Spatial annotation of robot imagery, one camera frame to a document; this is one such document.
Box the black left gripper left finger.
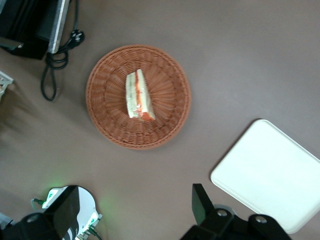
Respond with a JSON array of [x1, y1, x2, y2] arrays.
[[7, 186, 80, 240]]

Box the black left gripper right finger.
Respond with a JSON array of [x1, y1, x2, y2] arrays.
[[179, 183, 293, 240]]

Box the triangle sandwich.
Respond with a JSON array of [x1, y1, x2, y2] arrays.
[[124, 69, 156, 123]]

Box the cream rectangular plastic tray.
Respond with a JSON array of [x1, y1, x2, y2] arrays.
[[209, 118, 320, 235]]

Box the brown round wicker basket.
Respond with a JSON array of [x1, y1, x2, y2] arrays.
[[85, 44, 193, 151]]

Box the black sealing machine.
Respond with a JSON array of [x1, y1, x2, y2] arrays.
[[0, 0, 71, 61]]

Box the black power cable with plug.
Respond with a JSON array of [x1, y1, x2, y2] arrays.
[[40, 0, 86, 102]]

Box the white wire rack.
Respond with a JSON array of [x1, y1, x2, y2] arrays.
[[0, 69, 15, 101]]

